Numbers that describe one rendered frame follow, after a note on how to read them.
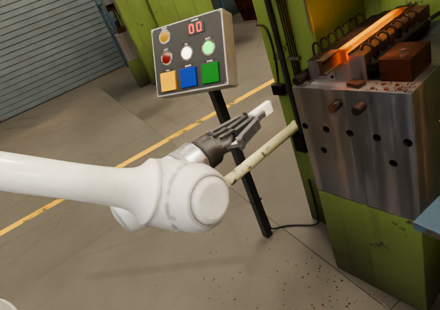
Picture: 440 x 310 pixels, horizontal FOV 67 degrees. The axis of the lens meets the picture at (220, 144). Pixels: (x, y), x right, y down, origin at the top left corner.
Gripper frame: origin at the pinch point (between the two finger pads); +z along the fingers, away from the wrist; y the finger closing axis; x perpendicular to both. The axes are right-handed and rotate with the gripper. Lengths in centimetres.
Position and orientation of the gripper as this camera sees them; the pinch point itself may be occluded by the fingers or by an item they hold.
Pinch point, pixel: (260, 112)
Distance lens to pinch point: 82.8
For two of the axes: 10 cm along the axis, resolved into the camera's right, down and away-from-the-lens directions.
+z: 7.2, -5.3, 4.5
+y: 6.1, 1.7, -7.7
